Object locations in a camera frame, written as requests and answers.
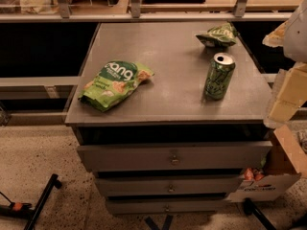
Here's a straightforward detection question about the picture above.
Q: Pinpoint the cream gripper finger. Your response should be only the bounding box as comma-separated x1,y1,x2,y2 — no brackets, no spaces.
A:
269,62,307,123
262,21,288,48

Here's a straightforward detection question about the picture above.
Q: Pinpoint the green soda can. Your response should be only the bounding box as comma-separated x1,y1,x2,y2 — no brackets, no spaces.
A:
204,53,236,100

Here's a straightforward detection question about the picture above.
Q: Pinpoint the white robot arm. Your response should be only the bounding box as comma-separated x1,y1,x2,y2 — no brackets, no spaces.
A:
262,0,307,128

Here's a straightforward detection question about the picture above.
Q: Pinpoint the small green snack bag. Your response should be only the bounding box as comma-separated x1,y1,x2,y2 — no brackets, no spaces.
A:
196,22,238,47

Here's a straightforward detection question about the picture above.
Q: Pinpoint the green rice chip bag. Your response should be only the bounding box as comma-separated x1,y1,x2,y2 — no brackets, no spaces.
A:
78,60,154,112

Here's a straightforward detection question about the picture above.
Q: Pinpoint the cardboard box with snacks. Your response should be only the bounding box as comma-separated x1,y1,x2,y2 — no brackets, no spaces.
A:
228,125,307,202

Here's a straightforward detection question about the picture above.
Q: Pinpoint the top grey drawer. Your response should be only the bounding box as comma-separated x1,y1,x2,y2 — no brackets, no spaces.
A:
77,141,272,172

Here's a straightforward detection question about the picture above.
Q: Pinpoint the grey drawer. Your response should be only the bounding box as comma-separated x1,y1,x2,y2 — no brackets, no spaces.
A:
77,141,272,172
106,198,227,215
95,175,242,196

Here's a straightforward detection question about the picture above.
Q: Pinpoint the black stand leg right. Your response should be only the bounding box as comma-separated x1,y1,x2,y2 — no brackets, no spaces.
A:
243,198,276,230

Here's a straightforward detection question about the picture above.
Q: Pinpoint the black stand leg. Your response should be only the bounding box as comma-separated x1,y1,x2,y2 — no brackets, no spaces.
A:
243,198,276,230
0,173,62,230

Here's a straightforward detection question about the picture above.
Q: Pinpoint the middle grey drawer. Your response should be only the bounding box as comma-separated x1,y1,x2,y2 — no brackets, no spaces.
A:
95,175,242,196

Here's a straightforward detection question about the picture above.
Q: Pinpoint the grey drawer cabinet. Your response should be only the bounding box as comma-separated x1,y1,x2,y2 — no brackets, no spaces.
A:
65,22,271,201

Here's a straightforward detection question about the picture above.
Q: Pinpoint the bottom grey drawer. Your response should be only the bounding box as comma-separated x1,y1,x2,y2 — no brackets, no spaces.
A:
106,198,227,215

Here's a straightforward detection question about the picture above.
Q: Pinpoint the black stand leg left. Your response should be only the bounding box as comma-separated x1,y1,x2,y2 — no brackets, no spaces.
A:
0,173,62,230

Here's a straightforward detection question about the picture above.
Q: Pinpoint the metal shelf rail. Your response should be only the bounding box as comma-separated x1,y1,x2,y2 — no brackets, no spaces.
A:
0,0,297,23

